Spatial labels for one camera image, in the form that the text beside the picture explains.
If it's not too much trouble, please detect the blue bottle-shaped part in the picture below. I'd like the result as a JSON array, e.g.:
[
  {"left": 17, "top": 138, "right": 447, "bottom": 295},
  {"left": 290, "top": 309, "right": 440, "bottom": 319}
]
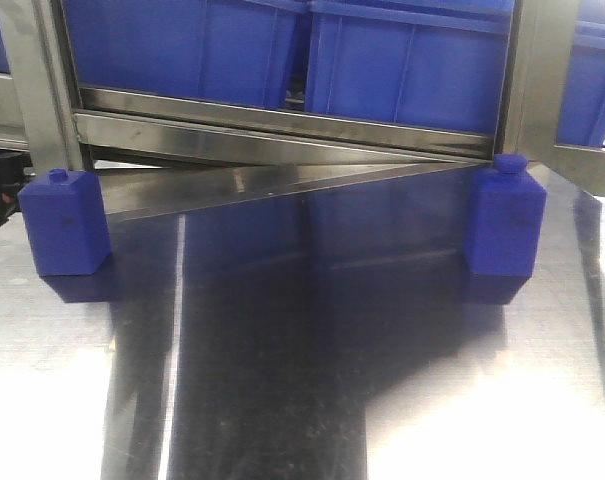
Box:
[
  {"left": 463, "top": 153, "right": 547, "bottom": 277},
  {"left": 18, "top": 168, "right": 111, "bottom": 277}
]

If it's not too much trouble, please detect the blue plastic bin left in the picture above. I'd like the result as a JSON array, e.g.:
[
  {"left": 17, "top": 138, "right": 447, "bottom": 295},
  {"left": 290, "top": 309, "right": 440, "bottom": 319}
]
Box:
[{"left": 64, "top": 1, "right": 308, "bottom": 109}]

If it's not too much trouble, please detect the blue plastic bin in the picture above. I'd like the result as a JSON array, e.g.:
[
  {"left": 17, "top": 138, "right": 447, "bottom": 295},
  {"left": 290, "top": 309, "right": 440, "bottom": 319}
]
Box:
[
  {"left": 305, "top": 1, "right": 510, "bottom": 134},
  {"left": 64, "top": 1, "right": 308, "bottom": 109},
  {"left": 556, "top": 21, "right": 605, "bottom": 148}
]

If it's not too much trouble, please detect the blue plastic bin middle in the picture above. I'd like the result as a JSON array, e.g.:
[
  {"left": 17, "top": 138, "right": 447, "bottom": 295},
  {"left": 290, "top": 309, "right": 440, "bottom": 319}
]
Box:
[{"left": 305, "top": 1, "right": 510, "bottom": 134}]

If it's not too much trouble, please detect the blue plastic bin far right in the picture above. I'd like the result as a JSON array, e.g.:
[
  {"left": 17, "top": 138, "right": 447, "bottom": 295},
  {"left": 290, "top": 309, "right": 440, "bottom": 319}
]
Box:
[{"left": 556, "top": 21, "right": 605, "bottom": 148}]

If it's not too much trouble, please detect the stainless steel shelf frame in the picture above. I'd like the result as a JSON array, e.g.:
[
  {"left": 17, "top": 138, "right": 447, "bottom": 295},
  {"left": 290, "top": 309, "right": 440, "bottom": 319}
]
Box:
[{"left": 0, "top": 1, "right": 605, "bottom": 196}]

